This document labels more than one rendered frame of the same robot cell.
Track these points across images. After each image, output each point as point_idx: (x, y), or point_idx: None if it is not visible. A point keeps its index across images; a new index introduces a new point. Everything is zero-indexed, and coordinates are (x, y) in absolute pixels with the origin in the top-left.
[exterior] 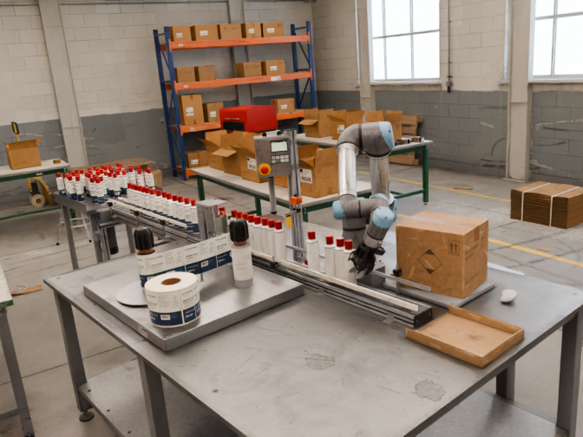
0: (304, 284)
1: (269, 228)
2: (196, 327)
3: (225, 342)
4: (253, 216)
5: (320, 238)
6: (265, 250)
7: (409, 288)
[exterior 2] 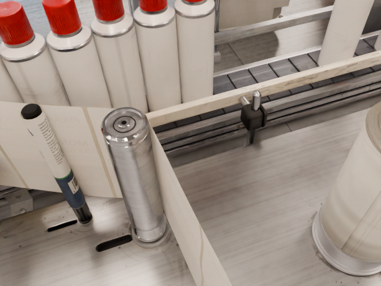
0: (333, 104)
1: (161, 15)
2: None
3: None
4: (22, 7)
5: (37, 11)
6: (140, 99)
7: None
